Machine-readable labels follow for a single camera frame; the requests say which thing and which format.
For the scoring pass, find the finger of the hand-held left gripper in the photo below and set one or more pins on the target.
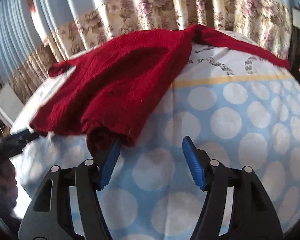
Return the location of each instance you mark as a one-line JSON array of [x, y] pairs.
[[17, 140]]

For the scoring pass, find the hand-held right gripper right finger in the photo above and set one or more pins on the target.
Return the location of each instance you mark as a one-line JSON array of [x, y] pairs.
[[193, 165]]

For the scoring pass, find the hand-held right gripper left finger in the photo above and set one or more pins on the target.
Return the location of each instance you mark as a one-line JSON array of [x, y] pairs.
[[109, 165]]

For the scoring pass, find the red knit sweater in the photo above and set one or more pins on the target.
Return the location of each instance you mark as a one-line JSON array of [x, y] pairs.
[[115, 80]]

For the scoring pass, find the white box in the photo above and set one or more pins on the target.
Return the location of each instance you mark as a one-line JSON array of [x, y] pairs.
[[7, 102]]

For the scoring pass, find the blue and white printed bedsheet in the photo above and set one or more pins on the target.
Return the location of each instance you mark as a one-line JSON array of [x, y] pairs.
[[215, 130]]

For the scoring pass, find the blue curtain with floral border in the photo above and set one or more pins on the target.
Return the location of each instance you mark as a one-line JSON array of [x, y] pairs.
[[152, 10]]

